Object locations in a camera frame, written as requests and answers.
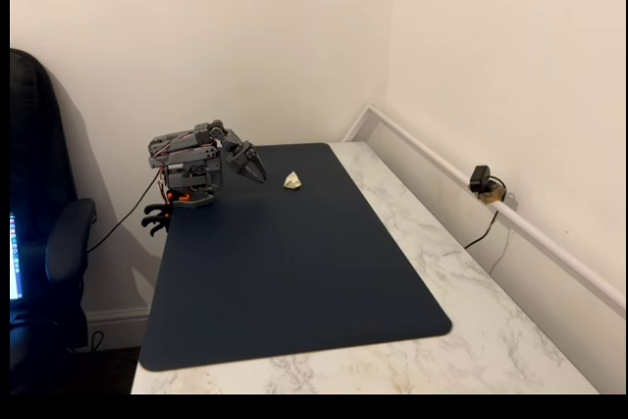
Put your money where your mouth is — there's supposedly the black webcam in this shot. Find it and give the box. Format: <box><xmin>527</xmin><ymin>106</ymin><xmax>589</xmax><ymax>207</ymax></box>
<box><xmin>468</xmin><ymin>164</ymin><xmax>493</xmax><ymax>193</ymax></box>

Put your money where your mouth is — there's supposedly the white baseboard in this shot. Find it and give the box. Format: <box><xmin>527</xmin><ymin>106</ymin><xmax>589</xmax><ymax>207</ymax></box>
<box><xmin>84</xmin><ymin>306</ymin><xmax>151</xmax><ymax>352</ymax></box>

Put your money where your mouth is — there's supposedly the black webcam cable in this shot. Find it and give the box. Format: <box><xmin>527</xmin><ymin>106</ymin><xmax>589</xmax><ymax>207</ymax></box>
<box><xmin>462</xmin><ymin>175</ymin><xmax>507</xmax><ymax>250</ymax></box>

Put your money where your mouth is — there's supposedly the tan webcam mount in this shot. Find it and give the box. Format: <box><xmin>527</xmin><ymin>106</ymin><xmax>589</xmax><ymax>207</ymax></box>
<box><xmin>480</xmin><ymin>184</ymin><xmax>507</xmax><ymax>206</ymax></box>

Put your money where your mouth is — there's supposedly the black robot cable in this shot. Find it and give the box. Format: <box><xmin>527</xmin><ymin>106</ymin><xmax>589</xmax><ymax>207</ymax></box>
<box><xmin>85</xmin><ymin>168</ymin><xmax>166</xmax><ymax>254</ymax></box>

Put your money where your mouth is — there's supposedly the black cable on floor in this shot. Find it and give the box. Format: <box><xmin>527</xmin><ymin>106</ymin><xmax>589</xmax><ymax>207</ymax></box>
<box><xmin>72</xmin><ymin>330</ymin><xmax>106</xmax><ymax>354</ymax></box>

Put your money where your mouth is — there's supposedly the white wall rail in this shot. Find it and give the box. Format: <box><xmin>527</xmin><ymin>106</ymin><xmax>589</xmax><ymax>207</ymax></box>
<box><xmin>340</xmin><ymin>104</ymin><xmax>627</xmax><ymax>318</ymax></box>

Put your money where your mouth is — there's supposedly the black office chair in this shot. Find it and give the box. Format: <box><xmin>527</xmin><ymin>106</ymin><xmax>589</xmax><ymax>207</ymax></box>
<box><xmin>9</xmin><ymin>48</ymin><xmax>98</xmax><ymax>393</ymax></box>

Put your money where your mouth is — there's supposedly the laptop with lit screen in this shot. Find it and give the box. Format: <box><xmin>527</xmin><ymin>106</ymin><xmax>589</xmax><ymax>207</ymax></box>
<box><xmin>9</xmin><ymin>211</ymin><xmax>25</xmax><ymax>302</ymax></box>

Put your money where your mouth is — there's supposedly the dark blue desk mat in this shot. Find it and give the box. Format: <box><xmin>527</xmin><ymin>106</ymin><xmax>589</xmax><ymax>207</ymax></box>
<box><xmin>138</xmin><ymin>142</ymin><xmax>453</xmax><ymax>373</ymax></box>

